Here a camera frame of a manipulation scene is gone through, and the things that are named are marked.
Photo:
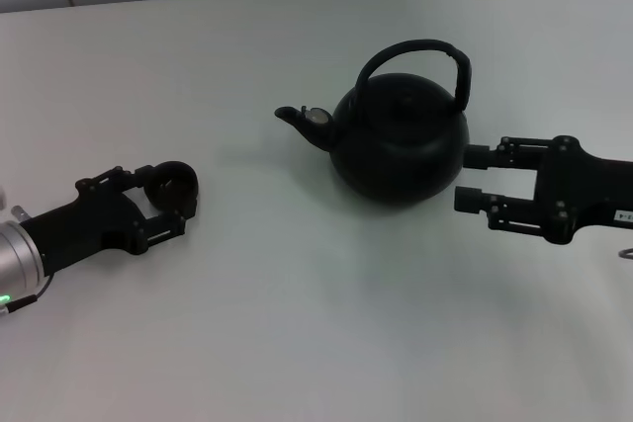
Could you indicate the small black teacup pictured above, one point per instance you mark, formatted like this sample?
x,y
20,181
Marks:
x,y
173,185

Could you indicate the black round teapot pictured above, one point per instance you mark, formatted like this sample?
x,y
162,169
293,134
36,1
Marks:
x,y
400,155

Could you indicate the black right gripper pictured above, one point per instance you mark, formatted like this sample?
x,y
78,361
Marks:
x,y
569,190

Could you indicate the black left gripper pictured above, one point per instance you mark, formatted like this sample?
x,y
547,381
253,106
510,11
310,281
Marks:
x,y
94,222

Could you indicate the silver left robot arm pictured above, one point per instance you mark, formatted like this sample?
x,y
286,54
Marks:
x,y
17,256

